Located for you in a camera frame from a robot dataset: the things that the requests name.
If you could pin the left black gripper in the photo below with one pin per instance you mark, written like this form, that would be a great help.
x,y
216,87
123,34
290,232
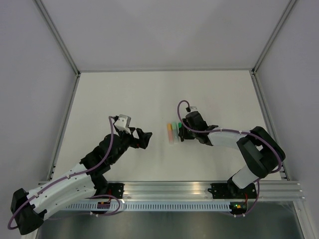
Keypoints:
x,y
144,138

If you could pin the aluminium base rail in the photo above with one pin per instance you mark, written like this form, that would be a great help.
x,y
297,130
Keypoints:
x,y
173,190

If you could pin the left aluminium frame post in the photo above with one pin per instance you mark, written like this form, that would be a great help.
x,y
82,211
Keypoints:
x,y
76,75

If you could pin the light green highlighter pen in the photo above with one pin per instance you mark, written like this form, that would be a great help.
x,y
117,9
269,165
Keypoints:
x,y
175,135

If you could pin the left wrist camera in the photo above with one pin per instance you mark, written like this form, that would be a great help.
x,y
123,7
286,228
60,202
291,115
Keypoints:
x,y
122,124

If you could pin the black mounting plate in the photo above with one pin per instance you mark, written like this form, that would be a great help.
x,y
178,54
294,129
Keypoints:
x,y
222,191
116,190

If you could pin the light green pen cap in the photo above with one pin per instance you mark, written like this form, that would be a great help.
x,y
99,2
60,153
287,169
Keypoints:
x,y
174,125

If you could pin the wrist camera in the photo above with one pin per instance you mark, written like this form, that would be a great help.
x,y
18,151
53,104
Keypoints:
x,y
122,124
192,109

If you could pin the orange highlighter pen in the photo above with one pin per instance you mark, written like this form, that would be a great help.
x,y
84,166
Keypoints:
x,y
170,137

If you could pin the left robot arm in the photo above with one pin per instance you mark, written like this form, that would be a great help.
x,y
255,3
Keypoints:
x,y
85,180

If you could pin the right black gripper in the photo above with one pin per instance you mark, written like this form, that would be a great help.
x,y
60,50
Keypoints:
x,y
183,134

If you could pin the white slotted cable duct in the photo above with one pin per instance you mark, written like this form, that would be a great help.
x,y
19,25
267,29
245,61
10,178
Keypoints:
x,y
139,206

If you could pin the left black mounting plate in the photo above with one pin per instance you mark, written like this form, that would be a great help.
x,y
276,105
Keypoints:
x,y
116,190

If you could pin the aluminium frame post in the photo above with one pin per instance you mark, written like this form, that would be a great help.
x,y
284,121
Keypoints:
x,y
268,78
76,75

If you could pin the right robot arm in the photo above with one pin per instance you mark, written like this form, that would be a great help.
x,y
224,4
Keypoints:
x,y
260,152

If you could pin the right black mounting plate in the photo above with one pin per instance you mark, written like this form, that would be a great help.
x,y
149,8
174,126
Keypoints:
x,y
222,191

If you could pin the right aluminium frame post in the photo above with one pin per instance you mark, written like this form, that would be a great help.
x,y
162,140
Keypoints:
x,y
268,78

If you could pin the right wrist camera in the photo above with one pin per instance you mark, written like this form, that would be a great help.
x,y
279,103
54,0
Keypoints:
x,y
192,109

